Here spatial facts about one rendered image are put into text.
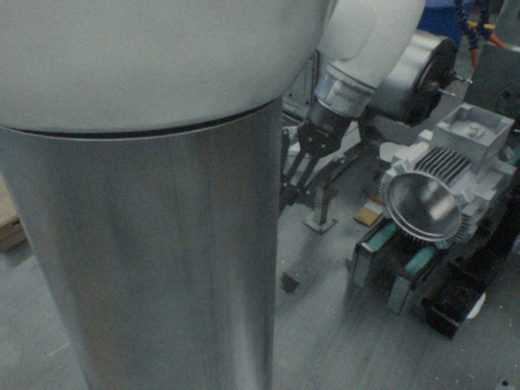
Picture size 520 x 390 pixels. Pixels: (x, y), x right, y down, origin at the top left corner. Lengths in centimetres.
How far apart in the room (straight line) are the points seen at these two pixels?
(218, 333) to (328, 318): 72
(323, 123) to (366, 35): 15
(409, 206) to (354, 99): 35
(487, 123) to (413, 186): 19
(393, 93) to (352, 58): 50
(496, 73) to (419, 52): 23
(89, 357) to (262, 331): 7
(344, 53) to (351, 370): 57
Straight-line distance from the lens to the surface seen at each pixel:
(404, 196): 91
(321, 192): 96
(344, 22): 63
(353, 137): 92
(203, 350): 17
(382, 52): 63
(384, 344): 87
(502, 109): 127
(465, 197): 77
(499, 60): 124
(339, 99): 65
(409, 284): 83
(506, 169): 89
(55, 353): 94
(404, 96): 111
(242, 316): 16
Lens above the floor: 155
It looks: 42 degrees down
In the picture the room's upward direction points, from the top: straight up
